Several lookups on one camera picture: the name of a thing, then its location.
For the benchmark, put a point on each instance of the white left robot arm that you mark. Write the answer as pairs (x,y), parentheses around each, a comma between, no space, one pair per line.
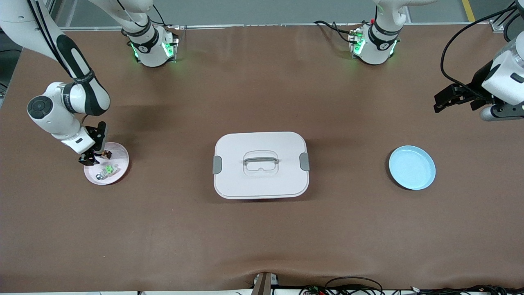
(378,45)

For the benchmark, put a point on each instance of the orange black push-button switch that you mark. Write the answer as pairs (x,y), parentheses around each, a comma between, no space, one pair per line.
(107,154)

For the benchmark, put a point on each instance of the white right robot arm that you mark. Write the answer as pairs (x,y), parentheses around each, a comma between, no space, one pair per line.
(53,114)

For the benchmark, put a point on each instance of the metal clamp bracket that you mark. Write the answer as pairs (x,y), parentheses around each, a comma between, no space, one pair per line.
(264,284)

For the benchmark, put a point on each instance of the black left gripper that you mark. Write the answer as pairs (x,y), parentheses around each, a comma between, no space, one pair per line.
(477,82)

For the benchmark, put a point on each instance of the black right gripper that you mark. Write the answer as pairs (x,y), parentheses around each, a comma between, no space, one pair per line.
(99,135)

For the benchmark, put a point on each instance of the white lidded box grey latches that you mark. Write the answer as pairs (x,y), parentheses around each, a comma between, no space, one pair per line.
(262,184)

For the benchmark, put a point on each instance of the green push-button switch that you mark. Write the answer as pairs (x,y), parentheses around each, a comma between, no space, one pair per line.
(108,169)

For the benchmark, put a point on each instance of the aluminium table edge rail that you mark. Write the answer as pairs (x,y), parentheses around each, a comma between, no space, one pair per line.
(245,26)

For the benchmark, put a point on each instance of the pink round plate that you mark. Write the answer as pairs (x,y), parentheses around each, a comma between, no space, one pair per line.
(118,172)

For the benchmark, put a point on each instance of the blue round plate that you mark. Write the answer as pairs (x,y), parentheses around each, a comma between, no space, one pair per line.
(411,168)

